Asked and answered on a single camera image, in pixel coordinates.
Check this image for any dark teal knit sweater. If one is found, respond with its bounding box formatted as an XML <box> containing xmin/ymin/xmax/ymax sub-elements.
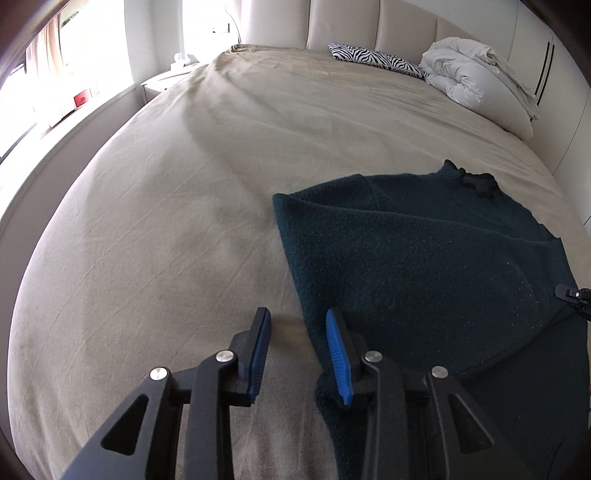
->
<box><xmin>273</xmin><ymin>162</ymin><xmax>589</xmax><ymax>479</ymax></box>

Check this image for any beige bed sheet mattress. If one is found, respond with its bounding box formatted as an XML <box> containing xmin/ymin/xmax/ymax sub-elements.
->
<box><xmin>8</xmin><ymin>46</ymin><xmax>590</xmax><ymax>479</ymax></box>

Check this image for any white folded duvet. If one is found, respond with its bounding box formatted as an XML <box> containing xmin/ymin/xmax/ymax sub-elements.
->
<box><xmin>420</xmin><ymin>37</ymin><xmax>539</xmax><ymax>141</ymax></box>

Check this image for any white window ledge bench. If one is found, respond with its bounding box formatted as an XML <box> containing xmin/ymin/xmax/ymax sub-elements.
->
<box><xmin>0</xmin><ymin>82</ymin><xmax>144</xmax><ymax>296</ymax></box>

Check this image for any beige padded headboard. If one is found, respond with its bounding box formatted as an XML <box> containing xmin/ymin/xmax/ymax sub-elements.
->
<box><xmin>238</xmin><ymin>0</ymin><xmax>473</xmax><ymax>62</ymax></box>

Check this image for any white bedside table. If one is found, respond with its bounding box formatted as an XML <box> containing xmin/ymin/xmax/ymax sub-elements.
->
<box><xmin>141</xmin><ymin>63</ymin><xmax>201</xmax><ymax>104</ymax></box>

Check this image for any small red box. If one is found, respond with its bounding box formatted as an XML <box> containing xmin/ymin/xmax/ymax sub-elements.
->
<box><xmin>74</xmin><ymin>90</ymin><xmax>88</xmax><ymax>108</ymax></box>

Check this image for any zebra print pillow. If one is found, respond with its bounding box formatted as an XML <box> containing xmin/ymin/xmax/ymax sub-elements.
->
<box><xmin>327</xmin><ymin>43</ymin><xmax>424</xmax><ymax>79</ymax></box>

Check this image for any striped brown curtain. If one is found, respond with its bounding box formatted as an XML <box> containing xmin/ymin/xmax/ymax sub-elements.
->
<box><xmin>26</xmin><ymin>13</ymin><xmax>63</xmax><ymax>76</ymax></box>

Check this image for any white wardrobe with black handles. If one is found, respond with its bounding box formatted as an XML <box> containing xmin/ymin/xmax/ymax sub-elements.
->
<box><xmin>510</xmin><ymin>3</ymin><xmax>590</xmax><ymax>219</ymax></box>

